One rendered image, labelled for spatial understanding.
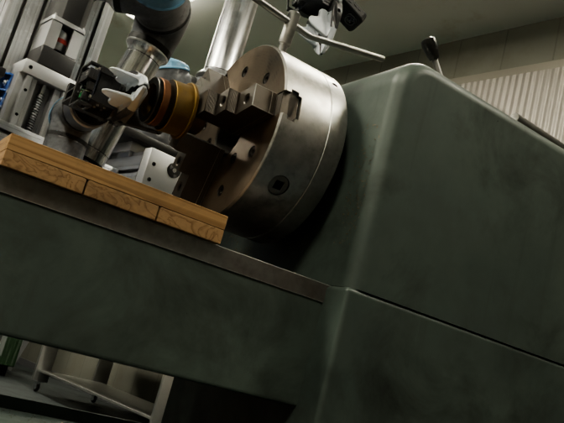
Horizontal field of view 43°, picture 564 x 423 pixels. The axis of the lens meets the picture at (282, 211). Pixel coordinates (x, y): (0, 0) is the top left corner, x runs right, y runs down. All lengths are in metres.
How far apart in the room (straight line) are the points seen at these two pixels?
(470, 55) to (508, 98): 0.62
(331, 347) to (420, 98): 0.42
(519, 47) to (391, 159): 4.33
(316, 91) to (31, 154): 0.46
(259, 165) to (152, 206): 0.20
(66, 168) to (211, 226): 0.21
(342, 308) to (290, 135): 0.27
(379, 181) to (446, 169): 0.14
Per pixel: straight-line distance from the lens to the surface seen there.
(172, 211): 0.95
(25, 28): 1.87
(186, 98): 1.13
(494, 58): 5.48
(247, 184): 1.08
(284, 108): 1.09
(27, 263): 0.90
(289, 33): 1.27
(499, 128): 1.29
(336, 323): 1.05
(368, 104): 1.19
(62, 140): 1.34
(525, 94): 5.10
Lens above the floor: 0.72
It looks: 12 degrees up
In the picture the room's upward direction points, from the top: 15 degrees clockwise
